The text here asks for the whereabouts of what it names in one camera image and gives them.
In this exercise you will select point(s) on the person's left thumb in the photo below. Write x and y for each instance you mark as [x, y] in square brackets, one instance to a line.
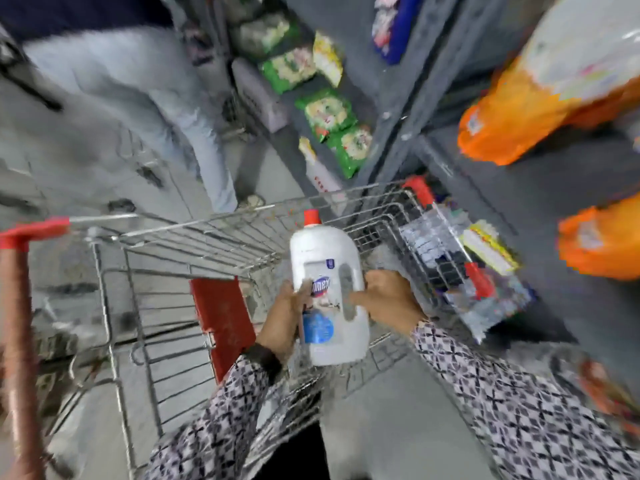
[303, 297]

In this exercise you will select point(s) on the green snack packet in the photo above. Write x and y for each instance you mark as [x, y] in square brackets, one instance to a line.
[326, 113]
[262, 34]
[289, 68]
[352, 149]

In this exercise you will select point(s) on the person's right thumb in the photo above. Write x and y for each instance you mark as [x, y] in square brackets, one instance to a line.
[362, 298]

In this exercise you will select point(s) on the person's right forearm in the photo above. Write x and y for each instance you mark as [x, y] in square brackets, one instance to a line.
[505, 404]

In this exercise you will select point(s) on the large orange and white bag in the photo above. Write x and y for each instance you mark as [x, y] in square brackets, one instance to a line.
[525, 109]
[602, 244]

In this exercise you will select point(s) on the black wristband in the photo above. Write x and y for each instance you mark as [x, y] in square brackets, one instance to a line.
[265, 362]

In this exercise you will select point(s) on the silver foil packets bundle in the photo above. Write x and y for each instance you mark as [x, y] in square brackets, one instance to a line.
[492, 299]

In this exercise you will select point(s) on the yellow snack packet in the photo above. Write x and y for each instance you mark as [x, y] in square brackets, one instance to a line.
[327, 58]

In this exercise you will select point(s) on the person's left forearm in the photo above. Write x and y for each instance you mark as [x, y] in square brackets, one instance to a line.
[220, 424]

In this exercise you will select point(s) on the blue and white pack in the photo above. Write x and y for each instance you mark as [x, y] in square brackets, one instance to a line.
[397, 24]

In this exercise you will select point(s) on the person's right hand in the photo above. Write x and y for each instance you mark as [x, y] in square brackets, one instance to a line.
[395, 304]

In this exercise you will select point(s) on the white bleach bottle red cap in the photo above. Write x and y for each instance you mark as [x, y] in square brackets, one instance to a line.
[330, 344]

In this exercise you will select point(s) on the white and yellow packet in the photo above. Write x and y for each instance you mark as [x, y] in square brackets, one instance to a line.
[320, 172]

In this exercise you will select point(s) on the person's left hand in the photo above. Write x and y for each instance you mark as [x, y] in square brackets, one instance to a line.
[277, 324]

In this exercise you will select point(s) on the yellow and green packet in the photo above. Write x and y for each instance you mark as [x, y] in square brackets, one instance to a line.
[490, 247]

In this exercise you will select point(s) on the orange and grey packet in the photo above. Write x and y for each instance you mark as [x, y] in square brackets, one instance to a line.
[607, 394]

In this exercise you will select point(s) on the pale purple box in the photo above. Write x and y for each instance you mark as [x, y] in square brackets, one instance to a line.
[260, 94]

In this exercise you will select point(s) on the grey metal shelf unit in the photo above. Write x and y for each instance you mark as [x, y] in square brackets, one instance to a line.
[550, 194]

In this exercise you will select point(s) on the red cart seat flap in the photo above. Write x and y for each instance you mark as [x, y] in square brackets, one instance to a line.
[222, 324]

